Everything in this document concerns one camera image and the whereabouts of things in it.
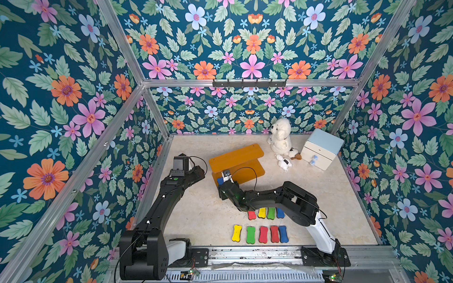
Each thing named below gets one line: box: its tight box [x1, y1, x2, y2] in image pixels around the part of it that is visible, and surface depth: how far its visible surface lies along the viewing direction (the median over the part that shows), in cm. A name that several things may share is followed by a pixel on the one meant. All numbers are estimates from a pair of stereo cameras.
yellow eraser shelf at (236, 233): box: [231, 224, 243, 243], surface depth 81 cm
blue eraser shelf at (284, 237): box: [278, 225, 290, 243], surface depth 80 cm
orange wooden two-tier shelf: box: [208, 143, 266, 187], surface depth 92 cm
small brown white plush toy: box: [288, 147, 302, 160], surface depth 109 cm
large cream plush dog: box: [266, 117, 292, 156], surface depth 103 cm
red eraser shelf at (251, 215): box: [247, 211, 257, 220], surface depth 86 cm
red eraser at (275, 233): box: [270, 225, 279, 243], surface depth 81 cm
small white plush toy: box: [275, 153, 293, 173], surface depth 103 cm
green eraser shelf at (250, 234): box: [246, 226, 256, 244], surface depth 82 cm
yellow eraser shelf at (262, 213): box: [257, 206, 267, 219], surface depth 86 cm
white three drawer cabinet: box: [300, 128, 344, 171], surface depth 98 cm
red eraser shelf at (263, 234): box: [258, 225, 268, 244], surface depth 82 cm
